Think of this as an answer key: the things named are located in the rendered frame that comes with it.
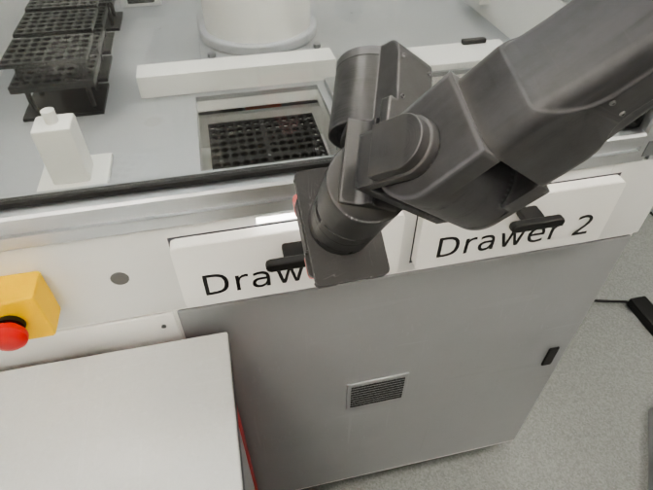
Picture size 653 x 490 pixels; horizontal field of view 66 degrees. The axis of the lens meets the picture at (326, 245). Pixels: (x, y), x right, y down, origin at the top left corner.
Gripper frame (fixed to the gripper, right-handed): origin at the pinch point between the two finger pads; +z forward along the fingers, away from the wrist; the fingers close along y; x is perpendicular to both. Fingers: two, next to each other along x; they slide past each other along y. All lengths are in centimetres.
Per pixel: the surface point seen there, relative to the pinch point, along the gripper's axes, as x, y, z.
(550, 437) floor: -66, -47, 86
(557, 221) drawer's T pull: -31.6, -0.7, 7.5
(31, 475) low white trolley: 35.5, -17.4, 14.6
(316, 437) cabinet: -1, -28, 59
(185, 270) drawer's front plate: 15.5, 2.2, 12.3
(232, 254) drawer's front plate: 9.5, 2.9, 10.9
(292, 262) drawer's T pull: 2.8, 0.2, 8.2
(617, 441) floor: -83, -52, 82
